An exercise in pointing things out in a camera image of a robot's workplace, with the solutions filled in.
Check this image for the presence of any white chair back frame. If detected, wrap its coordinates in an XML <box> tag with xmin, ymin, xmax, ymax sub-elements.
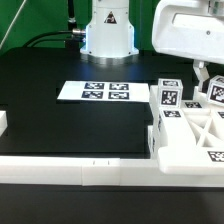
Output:
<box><xmin>149</xmin><ymin>85</ymin><xmax>224</xmax><ymax>175</ymax></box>

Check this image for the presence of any white front rail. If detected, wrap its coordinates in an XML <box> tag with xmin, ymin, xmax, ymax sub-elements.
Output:
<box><xmin>0</xmin><ymin>156</ymin><xmax>224</xmax><ymax>187</ymax></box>

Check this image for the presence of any black cable with connector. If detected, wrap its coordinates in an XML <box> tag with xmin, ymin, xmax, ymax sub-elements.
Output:
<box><xmin>22</xmin><ymin>27</ymin><xmax>87</xmax><ymax>48</ymax></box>

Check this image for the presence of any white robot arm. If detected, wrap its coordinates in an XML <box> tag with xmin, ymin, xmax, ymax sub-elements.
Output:
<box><xmin>80</xmin><ymin>0</ymin><xmax>224</xmax><ymax>82</ymax></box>

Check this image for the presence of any white left block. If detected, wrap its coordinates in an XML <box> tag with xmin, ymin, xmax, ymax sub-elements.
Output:
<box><xmin>0</xmin><ymin>111</ymin><xmax>8</xmax><ymax>137</ymax></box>

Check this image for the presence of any white chair seat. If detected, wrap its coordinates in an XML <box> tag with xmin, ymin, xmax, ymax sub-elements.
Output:
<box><xmin>148</xmin><ymin>125</ymin><xmax>156</xmax><ymax>159</ymax></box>

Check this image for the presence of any thin grey rod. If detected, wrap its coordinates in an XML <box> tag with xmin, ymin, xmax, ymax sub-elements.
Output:
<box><xmin>0</xmin><ymin>0</ymin><xmax>27</xmax><ymax>51</ymax></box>

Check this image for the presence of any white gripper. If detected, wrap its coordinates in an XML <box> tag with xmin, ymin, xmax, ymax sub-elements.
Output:
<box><xmin>152</xmin><ymin>0</ymin><xmax>224</xmax><ymax>93</ymax></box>

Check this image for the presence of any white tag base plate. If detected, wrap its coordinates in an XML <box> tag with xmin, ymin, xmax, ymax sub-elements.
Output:
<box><xmin>58</xmin><ymin>81</ymin><xmax>149</xmax><ymax>103</ymax></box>

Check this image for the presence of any white tagged cube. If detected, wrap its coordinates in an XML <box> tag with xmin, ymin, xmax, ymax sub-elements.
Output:
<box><xmin>158</xmin><ymin>78</ymin><xmax>183</xmax><ymax>108</ymax></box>
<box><xmin>206</xmin><ymin>75</ymin><xmax>224</xmax><ymax>106</ymax></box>

